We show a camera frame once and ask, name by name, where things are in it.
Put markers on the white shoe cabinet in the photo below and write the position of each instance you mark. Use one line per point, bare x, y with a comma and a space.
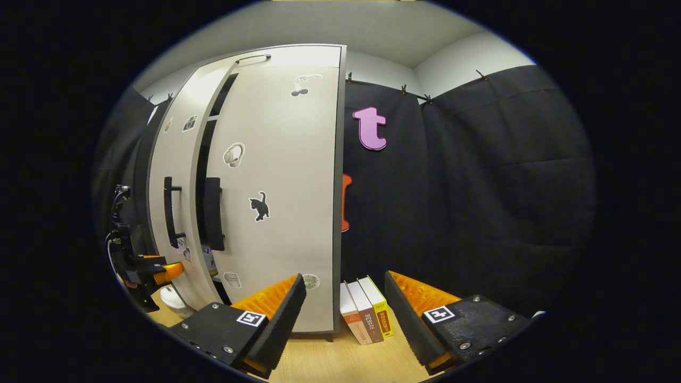
340, 133

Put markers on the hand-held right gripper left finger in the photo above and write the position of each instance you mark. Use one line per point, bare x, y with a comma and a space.
279, 330

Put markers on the white cabinet drawer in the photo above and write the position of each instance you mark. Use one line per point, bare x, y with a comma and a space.
303, 57

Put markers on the white lidded bowl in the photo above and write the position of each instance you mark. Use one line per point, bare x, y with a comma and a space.
173, 300

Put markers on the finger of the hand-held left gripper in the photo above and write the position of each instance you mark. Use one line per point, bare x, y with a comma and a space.
169, 272

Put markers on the brown spine book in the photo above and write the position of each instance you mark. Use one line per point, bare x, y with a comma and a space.
368, 316

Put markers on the white shoe cabinet door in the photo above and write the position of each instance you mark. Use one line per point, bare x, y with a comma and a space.
287, 159
183, 154

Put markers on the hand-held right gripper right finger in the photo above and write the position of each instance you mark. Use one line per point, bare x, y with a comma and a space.
408, 324

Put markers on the white and red book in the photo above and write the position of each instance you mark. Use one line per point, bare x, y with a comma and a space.
352, 319

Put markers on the black backdrop cloth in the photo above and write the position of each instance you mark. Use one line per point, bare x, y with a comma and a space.
479, 186

